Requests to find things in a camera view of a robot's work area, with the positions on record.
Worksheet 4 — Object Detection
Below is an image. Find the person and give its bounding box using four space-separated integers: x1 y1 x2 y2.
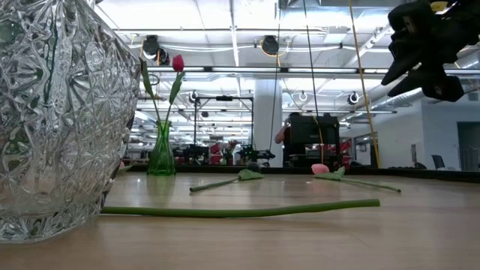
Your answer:
274 111 303 166

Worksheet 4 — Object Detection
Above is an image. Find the clear cut-glass vase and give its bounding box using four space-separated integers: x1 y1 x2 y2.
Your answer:
0 0 142 245

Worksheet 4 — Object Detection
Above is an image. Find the green glass vase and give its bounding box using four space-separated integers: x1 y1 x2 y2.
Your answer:
146 119 177 176

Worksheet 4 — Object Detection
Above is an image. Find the black hanging cable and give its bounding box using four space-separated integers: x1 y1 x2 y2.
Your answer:
301 0 323 118
268 0 282 152

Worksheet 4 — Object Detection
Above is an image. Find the red artificial tulip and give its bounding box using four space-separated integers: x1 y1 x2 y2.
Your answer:
100 198 382 219
164 54 187 125

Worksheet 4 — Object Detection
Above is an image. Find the long ceiling light bar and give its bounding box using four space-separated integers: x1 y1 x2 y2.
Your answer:
140 66 398 74

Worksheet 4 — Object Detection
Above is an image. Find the yellow hanging cable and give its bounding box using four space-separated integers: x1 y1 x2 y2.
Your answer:
348 0 380 169

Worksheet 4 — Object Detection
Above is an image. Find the black frame station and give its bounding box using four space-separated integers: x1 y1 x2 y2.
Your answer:
193 95 255 166

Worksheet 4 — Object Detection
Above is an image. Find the black monitor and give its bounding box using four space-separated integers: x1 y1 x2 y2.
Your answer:
290 114 341 146

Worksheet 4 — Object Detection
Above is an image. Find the white support column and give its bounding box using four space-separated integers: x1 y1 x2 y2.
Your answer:
253 78 284 168

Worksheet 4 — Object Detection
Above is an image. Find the black office chair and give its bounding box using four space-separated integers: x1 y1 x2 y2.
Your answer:
430 154 447 170

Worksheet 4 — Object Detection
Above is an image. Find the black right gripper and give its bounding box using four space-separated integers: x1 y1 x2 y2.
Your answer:
381 0 480 103

